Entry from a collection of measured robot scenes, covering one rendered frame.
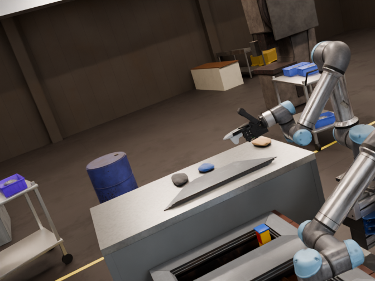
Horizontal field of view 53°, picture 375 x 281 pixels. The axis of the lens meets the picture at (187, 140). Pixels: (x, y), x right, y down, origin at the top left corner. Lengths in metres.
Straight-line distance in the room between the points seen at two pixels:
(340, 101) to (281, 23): 4.80
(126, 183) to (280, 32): 3.68
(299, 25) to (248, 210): 5.03
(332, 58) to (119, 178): 3.20
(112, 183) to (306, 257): 3.54
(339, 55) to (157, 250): 1.28
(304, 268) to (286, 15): 5.86
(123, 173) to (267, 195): 2.58
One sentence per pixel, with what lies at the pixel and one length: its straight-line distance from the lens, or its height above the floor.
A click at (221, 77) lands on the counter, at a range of 10.68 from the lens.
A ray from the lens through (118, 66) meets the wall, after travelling 11.94.
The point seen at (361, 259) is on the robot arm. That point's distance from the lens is 1.18.
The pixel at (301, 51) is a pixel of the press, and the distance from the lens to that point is 7.18.
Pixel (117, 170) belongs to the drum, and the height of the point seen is 0.65.
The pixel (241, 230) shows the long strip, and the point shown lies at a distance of 2.08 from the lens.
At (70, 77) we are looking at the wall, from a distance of 11.70.
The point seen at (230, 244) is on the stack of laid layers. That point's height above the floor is 0.83.
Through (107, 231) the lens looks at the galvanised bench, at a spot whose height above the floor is 1.05.
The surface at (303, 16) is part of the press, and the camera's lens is 6.89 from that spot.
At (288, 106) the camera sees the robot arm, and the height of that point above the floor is 1.45.
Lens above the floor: 1.93
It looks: 16 degrees down
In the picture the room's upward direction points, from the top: 18 degrees counter-clockwise
